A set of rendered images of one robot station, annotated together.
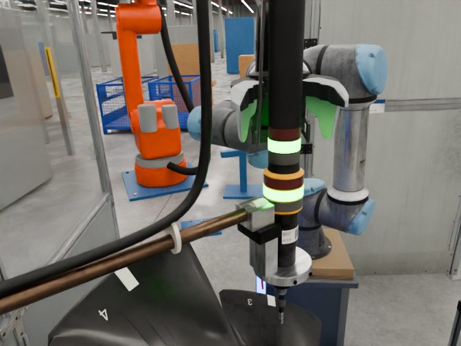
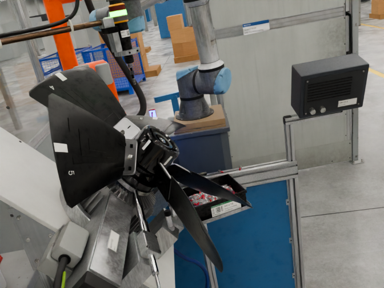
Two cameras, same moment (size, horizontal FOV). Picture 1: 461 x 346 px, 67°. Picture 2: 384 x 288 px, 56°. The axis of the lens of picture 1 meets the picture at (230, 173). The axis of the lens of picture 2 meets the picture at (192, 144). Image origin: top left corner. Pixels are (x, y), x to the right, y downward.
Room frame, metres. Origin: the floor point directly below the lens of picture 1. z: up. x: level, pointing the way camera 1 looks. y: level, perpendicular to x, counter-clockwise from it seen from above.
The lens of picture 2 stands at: (-0.66, -0.16, 1.56)
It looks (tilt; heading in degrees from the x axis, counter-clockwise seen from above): 22 degrees down; 359
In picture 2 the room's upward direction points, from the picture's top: 10 degrees counter-clockwise
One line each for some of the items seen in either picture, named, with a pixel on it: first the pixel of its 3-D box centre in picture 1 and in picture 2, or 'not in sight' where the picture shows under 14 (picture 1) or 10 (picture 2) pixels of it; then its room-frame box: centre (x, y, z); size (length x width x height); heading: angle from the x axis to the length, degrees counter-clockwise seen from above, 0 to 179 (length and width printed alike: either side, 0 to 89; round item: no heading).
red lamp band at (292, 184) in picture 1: (283, 177); (116, 8); (0.35, -0.06, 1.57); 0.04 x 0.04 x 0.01
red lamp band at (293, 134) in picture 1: (284, 130); not in sight; (0.35, -0.06, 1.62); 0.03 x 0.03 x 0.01
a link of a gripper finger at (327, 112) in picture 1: (327, 112); not in sight; (0.36, -0.10, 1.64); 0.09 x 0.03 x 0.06; 19
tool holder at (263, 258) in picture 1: (276, 235); (120, 36); (0.34, -0.05, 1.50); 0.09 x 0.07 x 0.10; 124
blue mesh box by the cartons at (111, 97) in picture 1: (132, 103); (70, 75); (7.32, 1.98, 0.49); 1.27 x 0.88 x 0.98; 173
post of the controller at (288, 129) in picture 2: (460, 332); (289, 139); (0.70, -0.59, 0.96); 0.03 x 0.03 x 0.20; 89
